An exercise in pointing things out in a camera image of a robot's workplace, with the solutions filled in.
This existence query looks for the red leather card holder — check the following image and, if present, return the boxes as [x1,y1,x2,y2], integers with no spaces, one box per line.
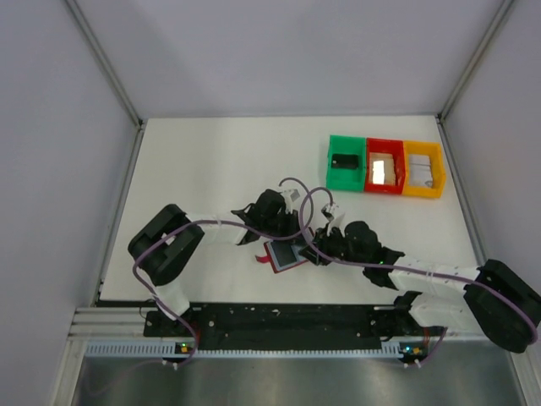
[254,233,309,274]

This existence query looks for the grey credit card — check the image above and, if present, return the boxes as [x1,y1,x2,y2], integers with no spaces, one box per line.
[270,241,297,268]

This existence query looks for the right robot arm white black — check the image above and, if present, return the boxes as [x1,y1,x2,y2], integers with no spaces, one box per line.
[306,221,540,354]

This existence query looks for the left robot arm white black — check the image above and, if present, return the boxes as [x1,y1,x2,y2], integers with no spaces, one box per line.
[128,189,302,321]

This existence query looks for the black card in green bin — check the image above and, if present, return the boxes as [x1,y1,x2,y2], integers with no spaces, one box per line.
[331,154,359,170]

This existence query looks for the gold card in red bin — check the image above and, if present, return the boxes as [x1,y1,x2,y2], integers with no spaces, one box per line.
[369,153,396,185]

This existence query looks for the white cards in yellow bin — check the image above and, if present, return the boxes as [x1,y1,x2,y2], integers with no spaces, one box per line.
[408,154,434,189]

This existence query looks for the green storage bin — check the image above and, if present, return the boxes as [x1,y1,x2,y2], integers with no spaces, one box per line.
[325,134,367,192]

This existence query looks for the red storage bin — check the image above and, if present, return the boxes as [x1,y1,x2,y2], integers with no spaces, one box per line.
[364,138,406,195]

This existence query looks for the yellow storage bin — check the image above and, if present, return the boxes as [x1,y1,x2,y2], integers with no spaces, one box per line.
[402,140,446,199]

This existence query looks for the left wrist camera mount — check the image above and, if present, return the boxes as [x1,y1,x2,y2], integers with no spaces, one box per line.
[281,189,300,212]

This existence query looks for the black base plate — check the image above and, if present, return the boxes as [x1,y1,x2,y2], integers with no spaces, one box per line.
[142,301,445,351]

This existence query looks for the white cable duct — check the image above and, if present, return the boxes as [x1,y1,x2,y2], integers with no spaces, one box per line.
[85,341,421,359]

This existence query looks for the aluminium frame rail left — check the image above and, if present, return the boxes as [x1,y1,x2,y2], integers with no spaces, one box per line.
[50,0,147,406]

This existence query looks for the aluminium frame rail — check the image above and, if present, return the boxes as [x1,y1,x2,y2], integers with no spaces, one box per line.
[434,0,541,406]
[50,0,147,406]

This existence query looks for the front aluminium rail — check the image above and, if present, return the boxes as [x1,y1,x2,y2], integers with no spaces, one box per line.
[67,304,529,342]

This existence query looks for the aluminium frame rail right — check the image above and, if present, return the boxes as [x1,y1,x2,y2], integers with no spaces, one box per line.
[434,0,541,406]

